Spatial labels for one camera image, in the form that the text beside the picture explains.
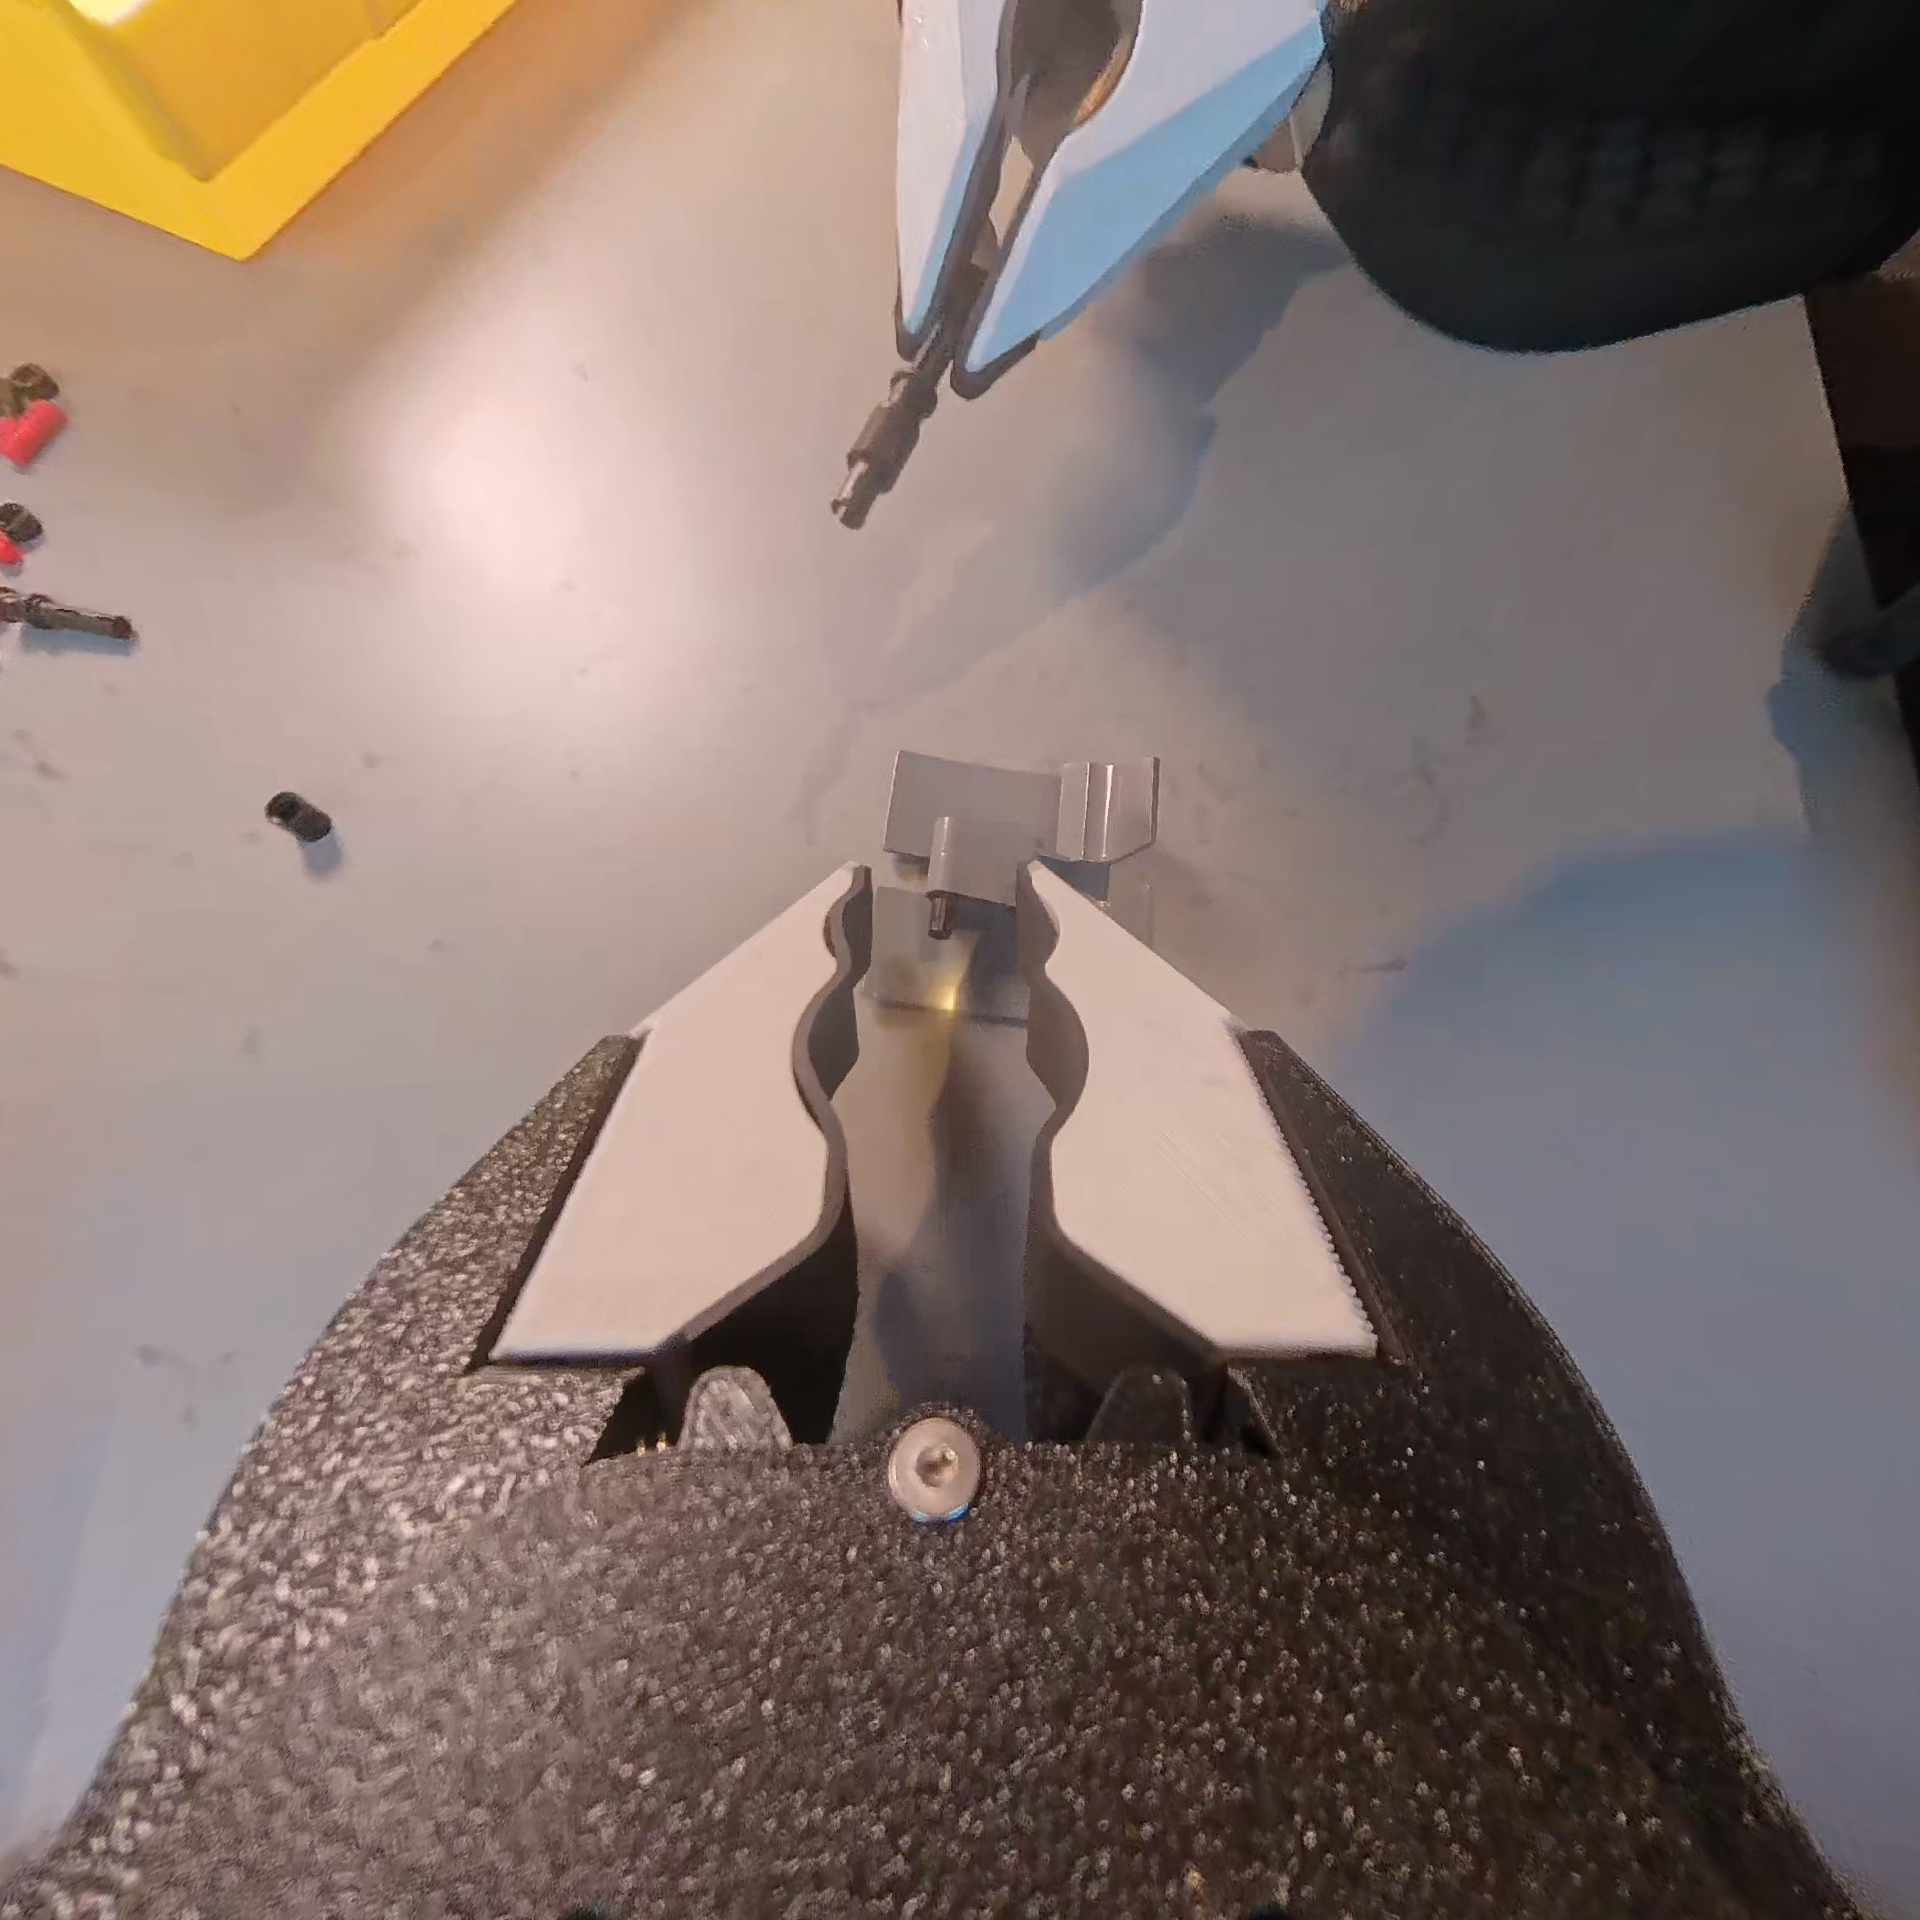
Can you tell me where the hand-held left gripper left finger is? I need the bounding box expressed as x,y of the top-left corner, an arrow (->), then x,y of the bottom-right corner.
483,858 -> 878,1450

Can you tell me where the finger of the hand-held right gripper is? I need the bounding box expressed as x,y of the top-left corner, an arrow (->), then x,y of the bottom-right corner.
895,0 -> 1005,340
959,0 -> 1330,395

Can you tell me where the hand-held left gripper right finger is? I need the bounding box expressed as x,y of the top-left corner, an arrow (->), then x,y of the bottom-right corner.
1014,858 -> 1382,1450

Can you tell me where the black axle connector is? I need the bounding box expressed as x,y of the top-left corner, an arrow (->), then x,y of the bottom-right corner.
833,336 -> 955,529

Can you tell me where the silver panel toy piece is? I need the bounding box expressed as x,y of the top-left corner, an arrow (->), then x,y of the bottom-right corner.
863,750 -> 1161,1027

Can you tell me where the person's right forearm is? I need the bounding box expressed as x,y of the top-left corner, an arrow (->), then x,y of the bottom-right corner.
1295,0 -> 1920,351

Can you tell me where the wide yellow plastic bin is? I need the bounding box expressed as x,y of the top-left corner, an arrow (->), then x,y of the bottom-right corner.
0,0 -> 520,265

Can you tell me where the pile of small building parts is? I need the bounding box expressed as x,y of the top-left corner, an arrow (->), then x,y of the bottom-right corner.
0,360 -> 137,646

